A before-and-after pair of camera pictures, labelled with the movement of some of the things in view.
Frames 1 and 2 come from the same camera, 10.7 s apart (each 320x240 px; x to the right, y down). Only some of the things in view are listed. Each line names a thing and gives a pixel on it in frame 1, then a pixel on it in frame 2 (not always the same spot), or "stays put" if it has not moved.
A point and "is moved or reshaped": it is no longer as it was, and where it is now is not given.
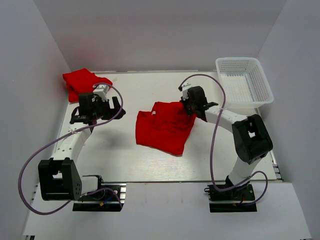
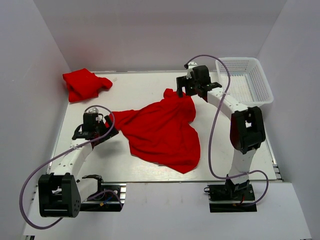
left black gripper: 117,113 → 109,122
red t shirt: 165,128 is moved or reshaped
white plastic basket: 245,84 stays put
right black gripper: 189,112 → 182,82
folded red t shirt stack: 82,81 stays put
